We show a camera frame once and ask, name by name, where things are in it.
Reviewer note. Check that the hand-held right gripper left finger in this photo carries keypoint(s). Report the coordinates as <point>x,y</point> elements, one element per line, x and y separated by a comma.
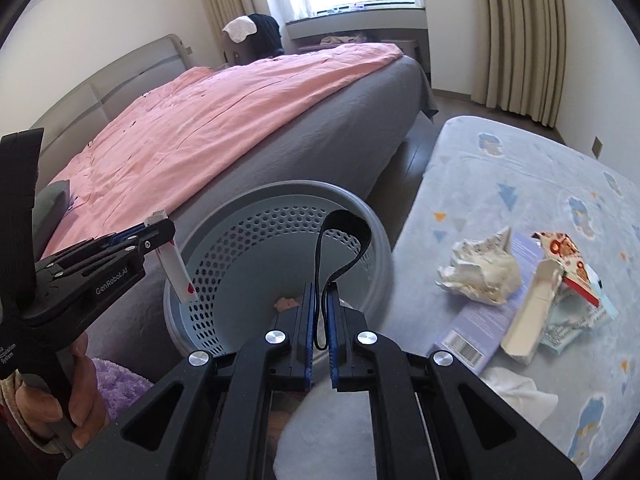
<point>307,320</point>

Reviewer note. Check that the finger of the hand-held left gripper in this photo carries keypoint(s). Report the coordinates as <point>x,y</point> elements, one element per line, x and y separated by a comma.
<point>127,236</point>
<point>155,235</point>

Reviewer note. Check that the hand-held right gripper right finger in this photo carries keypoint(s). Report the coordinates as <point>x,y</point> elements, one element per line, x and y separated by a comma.
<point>334,340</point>

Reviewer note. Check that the grey perforated plastic basket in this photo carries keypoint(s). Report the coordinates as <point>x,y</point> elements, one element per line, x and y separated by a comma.
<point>280,240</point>

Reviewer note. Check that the black elastic band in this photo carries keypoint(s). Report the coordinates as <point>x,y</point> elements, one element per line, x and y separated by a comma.
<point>360,232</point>

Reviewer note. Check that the purple cardboard box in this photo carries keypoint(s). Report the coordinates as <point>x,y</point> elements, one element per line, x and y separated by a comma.
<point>480,325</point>

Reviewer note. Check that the white printed wrapper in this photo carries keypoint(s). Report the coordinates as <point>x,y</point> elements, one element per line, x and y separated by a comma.
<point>465,265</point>

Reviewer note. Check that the cream tissue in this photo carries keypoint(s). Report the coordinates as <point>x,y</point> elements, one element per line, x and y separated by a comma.
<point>500,280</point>

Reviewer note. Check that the white tissue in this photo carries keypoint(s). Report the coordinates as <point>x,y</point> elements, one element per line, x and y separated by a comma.
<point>520,395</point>

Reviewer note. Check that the white carton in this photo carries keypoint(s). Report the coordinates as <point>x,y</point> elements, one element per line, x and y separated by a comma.
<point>530,320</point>

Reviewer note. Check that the light blue wipes packet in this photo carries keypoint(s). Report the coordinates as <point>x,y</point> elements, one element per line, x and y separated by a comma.
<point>570,325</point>

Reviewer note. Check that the colourful snack wrapper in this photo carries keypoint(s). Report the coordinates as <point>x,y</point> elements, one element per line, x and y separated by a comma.
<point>565,250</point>

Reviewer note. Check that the person's left hand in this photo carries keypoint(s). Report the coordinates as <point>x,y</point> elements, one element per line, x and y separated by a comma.
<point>87,390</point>

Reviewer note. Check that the grey pillow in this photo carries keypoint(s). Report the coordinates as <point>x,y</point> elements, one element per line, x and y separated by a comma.
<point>50,210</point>

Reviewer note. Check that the purple fluffy rug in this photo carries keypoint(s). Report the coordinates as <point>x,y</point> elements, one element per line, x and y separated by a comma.
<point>120,385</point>

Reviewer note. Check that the pink bed blanket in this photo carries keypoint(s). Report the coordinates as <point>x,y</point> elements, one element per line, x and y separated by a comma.
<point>200,125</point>

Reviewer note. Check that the grey bed headboard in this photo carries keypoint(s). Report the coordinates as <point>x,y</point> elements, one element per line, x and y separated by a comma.
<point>100,90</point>

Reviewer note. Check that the grey bed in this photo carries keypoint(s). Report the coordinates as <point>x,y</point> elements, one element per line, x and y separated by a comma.
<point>325,135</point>

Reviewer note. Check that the brown chair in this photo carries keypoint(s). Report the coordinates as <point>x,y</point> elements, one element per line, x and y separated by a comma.
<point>237,55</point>

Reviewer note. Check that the light blue printed blanket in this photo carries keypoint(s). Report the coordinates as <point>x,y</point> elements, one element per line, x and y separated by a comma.
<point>500,200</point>

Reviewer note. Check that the white cloth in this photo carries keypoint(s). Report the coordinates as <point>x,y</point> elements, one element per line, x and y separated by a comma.
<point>239,29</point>

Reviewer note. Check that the dark garment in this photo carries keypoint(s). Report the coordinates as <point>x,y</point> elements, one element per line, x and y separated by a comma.
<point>267,35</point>

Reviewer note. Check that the pale crumpled cloth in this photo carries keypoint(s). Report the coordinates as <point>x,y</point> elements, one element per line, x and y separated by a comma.
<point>342,39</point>

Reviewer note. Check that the grey window bench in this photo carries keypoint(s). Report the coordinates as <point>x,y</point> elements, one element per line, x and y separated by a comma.
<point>380,27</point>

